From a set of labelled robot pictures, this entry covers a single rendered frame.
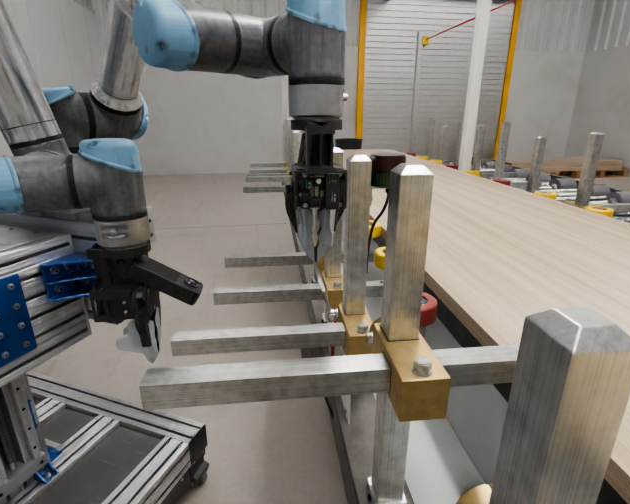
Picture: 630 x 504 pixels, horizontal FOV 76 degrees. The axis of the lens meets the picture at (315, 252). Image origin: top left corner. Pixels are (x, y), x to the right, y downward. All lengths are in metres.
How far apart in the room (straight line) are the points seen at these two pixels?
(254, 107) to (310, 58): 7.99
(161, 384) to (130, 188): 0.30
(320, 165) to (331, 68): 0.12
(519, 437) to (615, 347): 0.07
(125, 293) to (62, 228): 0.47
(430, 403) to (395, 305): 0.10
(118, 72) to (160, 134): 7.63
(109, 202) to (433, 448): 0.70
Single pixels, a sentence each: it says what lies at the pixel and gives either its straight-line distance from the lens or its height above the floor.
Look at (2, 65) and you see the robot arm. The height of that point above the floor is 1.28.
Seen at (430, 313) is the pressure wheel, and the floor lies 0.90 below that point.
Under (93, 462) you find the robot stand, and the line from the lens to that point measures 1.54.
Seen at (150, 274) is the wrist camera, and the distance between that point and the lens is 0.66.
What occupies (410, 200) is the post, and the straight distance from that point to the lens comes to 0.42.
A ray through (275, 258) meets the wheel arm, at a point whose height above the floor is 0.81.
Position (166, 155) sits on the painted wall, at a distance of 8.70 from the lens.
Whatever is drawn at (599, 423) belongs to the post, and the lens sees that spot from 0.25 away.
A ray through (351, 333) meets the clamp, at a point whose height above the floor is 0.87.
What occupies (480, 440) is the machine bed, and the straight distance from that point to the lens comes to 0.82.
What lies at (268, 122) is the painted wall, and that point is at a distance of 8.54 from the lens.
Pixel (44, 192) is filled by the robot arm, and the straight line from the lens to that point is 0.64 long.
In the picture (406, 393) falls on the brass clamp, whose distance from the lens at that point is 0.43.
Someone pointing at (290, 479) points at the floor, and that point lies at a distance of 1.62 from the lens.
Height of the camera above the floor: 1.22
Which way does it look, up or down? 19 degrees down
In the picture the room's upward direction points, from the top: straight up
